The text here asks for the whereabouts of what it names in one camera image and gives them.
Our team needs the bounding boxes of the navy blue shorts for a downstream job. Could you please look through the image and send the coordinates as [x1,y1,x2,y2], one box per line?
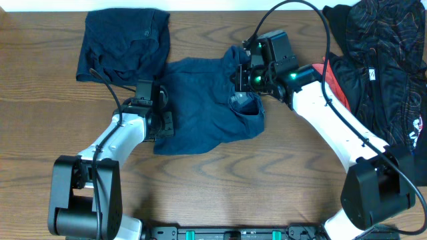
[153,46,265,155]

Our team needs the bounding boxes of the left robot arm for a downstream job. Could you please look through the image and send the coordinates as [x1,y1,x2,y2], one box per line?
[47,80,174,239]

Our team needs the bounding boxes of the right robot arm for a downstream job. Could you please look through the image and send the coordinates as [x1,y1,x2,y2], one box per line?
[231,30,416,239]

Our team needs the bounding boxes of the red orange garment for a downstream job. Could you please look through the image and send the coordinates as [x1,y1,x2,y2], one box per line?
[325,53,351,111]

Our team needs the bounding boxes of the folded dark navy garment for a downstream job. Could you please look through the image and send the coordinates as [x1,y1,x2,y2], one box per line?
[75,8,171,85]

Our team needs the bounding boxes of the black patterned garment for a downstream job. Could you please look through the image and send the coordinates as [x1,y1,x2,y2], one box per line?
[322,0,426,187]

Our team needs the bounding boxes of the left black cable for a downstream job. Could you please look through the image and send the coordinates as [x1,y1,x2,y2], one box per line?
[88,68,137,240]

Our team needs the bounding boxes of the black cable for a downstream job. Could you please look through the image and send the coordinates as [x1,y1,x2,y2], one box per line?
[88,68,137,240]
[246,0,427,237]

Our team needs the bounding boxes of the right black cable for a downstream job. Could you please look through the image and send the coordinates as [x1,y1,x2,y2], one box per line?
[246,0,427,237]

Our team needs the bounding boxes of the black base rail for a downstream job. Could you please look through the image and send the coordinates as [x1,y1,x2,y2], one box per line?
[65,225,400,240]

